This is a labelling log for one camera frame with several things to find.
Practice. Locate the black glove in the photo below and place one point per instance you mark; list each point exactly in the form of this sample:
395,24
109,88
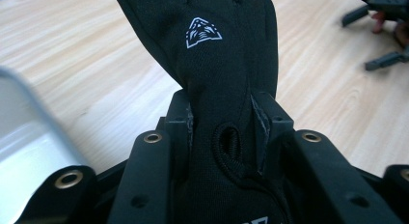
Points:
222,89

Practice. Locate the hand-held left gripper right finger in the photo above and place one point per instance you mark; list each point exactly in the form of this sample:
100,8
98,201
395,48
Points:
268,121

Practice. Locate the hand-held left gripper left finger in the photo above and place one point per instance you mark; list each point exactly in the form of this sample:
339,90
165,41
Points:
180,130

